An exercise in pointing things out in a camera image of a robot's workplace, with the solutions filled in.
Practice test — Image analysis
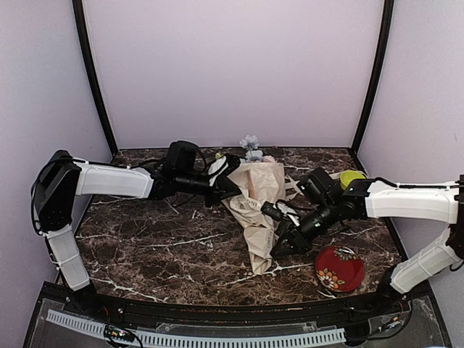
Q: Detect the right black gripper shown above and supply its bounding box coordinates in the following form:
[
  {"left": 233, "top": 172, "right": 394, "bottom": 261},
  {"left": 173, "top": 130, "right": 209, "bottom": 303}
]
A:
[{"left": 270, "top": 199, "right": 339, "bottom": 257}]

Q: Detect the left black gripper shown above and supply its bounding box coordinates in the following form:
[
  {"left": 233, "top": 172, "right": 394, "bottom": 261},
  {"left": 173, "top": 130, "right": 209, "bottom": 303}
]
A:
[{"left": 177, "top": 170, "right": 243, "bottom": 208}]

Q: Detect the white printed ribbon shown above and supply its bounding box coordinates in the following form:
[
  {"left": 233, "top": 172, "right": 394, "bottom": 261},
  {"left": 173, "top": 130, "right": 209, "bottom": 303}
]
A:
[{"left": 246, "top": 173, "right": 327, "bottom": 254}]

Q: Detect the beige wrapping paper sheet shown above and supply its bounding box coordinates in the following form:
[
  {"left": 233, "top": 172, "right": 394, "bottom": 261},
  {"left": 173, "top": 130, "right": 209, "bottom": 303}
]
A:
[{"left": 223, "top": 162, "right": 286, "bottom": 275}]

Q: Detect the blue fake flower stem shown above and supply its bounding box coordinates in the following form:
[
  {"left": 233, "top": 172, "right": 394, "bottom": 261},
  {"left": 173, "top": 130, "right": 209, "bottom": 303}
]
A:
[{"left": 239, "top": 135, "right": 263, "bottom": 162}]

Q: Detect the pink fake rose stem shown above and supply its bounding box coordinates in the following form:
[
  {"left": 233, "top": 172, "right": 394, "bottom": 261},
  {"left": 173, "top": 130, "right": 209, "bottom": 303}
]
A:
[{"left": 262, "top": 155, "right": 276, "bottom": 163}]

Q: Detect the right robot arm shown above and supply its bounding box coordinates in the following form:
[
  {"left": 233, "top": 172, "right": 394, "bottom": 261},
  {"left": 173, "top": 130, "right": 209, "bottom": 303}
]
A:
[{"left": 261, "top": 167, "right": 463, "bottom": 315}]

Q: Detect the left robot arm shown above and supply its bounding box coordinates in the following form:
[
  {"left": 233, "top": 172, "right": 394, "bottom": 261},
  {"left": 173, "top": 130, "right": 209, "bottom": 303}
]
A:
[{"left": 30, "top": 141, "right": 241, "bottom": 316}]

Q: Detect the red floral plate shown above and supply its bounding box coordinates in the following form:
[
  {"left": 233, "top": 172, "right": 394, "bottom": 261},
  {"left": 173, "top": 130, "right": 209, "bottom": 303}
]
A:
[{"left": 315, "top": 246, "right": 365, "bottom": 293}]

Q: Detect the yellow-green cup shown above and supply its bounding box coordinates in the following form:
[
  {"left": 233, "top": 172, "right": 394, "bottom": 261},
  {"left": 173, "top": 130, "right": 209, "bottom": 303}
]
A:
[{"left": 339, "top": 170, "right": 366, "bottom": 190}]

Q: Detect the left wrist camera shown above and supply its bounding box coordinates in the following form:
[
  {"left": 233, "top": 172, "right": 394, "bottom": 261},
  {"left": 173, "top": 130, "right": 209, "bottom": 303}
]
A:
[{"left": 207, "top": 154, "right": 241, "bottom": 186}]

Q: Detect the left black frame post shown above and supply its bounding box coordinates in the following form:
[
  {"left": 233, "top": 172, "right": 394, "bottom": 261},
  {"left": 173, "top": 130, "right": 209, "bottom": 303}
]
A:
[{"left": 72, "top": 0, "right": 119, "bottom": 156}]

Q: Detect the black frame post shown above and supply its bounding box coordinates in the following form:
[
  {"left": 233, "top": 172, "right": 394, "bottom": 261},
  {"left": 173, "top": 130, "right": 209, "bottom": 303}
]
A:
[
  {"left": 72, "top": 0, "right": 119, "bottom": 156},
  {"left": 349, "top": 0, "right": 394, "bottom": 157}
]

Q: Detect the black front table rail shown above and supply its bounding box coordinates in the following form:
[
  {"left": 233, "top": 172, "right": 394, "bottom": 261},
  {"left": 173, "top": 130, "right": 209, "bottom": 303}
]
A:
[{"left": 43, "top": 282, "right": 432, "bottom": 329}]

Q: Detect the white slotted cable duct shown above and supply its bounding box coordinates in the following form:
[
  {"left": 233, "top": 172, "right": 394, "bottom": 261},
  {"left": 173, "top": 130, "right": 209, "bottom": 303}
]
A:
[{"left": 45, "top": 310, "right": 346, "bottom": 347}]

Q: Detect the right black frame post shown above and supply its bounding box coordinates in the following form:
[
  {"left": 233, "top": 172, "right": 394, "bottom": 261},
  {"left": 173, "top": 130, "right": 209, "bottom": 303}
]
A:
[{"left": 349, "top": 0, "right": 394, "bottom": 157}]

